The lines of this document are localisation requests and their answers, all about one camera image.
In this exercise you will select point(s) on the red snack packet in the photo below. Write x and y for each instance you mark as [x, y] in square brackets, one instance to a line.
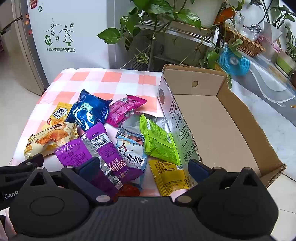
[127, 191]

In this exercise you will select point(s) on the wicker basket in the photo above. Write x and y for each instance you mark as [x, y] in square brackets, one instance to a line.
[245, 44]

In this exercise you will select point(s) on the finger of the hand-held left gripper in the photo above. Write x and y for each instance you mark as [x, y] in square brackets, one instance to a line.
[23, 168]

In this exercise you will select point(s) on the croissant bread packet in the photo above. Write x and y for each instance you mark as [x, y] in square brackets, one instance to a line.
[48, 139]

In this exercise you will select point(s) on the small leafy potted plant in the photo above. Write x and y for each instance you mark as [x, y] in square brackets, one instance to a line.
[278, 9]

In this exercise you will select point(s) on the green and white plant pot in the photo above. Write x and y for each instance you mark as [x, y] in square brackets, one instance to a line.
[285, 62]

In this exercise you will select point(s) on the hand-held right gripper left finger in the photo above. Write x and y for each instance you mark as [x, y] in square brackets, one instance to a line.
[89, 168]

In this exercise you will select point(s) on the purple snack packet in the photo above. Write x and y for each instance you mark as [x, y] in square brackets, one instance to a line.
[129, 166]

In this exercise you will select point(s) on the silver foil snack packet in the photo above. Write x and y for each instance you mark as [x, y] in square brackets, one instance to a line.
[131, 148]

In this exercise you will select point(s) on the lime green snack packet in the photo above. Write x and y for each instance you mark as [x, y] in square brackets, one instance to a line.
[159, 143]

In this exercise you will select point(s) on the orange packet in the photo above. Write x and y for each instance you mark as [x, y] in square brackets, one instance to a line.
[227, 14]

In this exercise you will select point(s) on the silver refrigerator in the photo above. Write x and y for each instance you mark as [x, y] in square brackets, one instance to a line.
[30, 58]

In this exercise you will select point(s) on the trailing pothos plant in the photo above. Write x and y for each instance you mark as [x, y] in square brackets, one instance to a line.
[185, 16]

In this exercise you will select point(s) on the orange white checkered tablecloth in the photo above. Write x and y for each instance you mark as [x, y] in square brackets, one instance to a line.
[92, 78]

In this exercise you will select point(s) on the metal plant stand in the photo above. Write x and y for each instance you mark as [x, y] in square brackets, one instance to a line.
[161, 25]

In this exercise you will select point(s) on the grey patterned tablecloth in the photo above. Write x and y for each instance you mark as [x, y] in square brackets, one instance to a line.
[266, 92]

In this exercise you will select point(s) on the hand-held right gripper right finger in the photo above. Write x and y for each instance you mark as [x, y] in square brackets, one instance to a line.
[198, 170]

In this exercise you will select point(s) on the magenta snack packet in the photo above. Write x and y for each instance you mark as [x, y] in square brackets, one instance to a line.
[124, 109]

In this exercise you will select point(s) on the yellow waffle snack packet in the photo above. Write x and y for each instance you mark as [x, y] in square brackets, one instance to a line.
[57, 114]

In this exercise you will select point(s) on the white paper carton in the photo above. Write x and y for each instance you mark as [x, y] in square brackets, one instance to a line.
[271, 30]

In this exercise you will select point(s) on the white refrigerator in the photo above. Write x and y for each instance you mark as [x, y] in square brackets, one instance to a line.
[81, 23]

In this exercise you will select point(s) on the plain yellow snack packet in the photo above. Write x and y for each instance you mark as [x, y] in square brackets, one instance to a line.
[168, 178]

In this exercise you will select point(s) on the white planter pot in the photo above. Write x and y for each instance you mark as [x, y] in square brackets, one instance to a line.
[208, 9]

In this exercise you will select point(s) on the clear container with pink clips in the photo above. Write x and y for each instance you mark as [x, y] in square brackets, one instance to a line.
[270, 47]

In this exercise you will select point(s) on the blue foil snack packet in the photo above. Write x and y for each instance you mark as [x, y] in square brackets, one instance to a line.
[85, 113]

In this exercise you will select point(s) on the cardboard box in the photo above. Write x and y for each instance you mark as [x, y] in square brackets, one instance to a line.
[219, 120]

